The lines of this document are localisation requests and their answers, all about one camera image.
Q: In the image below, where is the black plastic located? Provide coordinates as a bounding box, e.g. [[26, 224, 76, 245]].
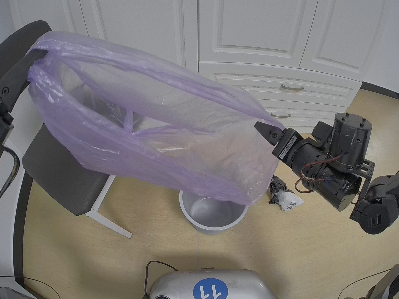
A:
[[268, 176, 289, 205]]

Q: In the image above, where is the purple plastic bag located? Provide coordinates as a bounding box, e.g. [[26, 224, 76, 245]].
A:
[[27, 31, 286, 206]]

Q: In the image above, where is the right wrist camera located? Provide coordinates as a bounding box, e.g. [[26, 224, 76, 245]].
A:
[[312, 121, 334, 152]]

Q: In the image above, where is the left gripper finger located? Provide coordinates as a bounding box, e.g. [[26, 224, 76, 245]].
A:
[[0, 50, 48, 114]]

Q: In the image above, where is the white wardrobe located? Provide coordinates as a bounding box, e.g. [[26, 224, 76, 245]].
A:
[[9, 0, 399, 133]]

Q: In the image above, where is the white trash bin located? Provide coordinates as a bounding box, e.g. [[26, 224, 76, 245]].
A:
[[179, 190, 250, 235]]

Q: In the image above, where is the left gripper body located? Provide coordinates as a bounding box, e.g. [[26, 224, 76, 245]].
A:
[[0, 109, 15, 147]]

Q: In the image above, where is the white chair dark grey seat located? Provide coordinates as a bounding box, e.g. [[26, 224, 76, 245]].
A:
[[0, 20, 133, 239]]

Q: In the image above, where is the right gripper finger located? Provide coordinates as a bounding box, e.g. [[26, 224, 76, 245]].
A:
[[254, 121, 286, 147]]

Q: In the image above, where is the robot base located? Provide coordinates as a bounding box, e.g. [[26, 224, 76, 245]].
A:
[[150, 269, 272, 299]]

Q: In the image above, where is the white printed wrapper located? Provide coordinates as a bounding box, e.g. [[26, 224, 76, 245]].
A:
[[277, 189, 304, 212]]

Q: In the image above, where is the black cable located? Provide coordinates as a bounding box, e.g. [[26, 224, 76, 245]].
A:
[[145, 260, 181, 298], [0, 147, 21, 197], [0, 274, 61, 299]]

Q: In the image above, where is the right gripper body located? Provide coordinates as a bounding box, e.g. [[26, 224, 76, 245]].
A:
[[273, 129, 331, 180]]

